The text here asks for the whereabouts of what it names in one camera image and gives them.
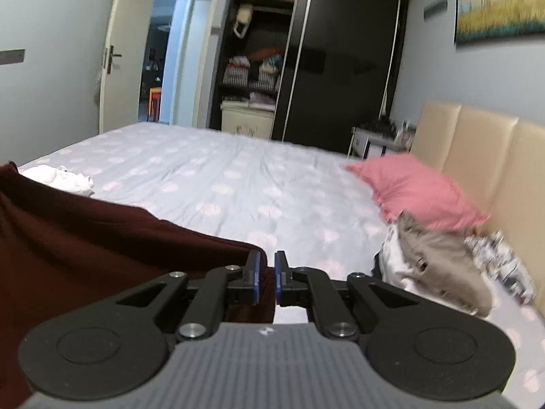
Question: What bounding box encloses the framed wall painting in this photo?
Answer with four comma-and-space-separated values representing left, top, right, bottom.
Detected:
454, 0, 544, 45

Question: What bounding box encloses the white folded garment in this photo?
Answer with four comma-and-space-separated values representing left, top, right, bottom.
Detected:
379, 224, 429, 296

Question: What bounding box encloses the white nightstand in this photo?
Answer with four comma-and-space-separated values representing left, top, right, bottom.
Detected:
347, 127, 407, 160

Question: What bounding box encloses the grey wall plate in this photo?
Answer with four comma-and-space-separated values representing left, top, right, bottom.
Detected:
0, 49, 25, 65

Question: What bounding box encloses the beige padded headboard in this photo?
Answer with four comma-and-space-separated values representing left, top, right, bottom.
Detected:
411, 103, 544, 310

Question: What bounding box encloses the polka dot bed sheet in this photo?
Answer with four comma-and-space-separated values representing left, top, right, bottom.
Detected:
16, 121, 545, 406

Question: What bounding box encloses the dark wardrobe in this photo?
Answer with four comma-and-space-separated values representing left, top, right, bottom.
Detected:
207, 0, 409, 152

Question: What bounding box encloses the white crumpled garment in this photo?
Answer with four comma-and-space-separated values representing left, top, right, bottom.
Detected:
20, 164, 94, 197

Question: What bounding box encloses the dark maroon shirt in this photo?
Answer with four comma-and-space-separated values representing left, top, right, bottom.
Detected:
1, 163, 254, 408

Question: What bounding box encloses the pink pillow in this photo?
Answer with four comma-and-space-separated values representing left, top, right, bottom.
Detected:
344, 153, 489, 231

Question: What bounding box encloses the cream storage bin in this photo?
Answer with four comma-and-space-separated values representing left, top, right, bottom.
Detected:
221, 101, 275, 139

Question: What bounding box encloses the tan folded garment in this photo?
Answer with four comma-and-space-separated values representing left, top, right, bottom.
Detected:
396, 211, 494, 317

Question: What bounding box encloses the white bedroom door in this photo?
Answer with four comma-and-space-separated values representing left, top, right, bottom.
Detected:
99, 0, 154, 133

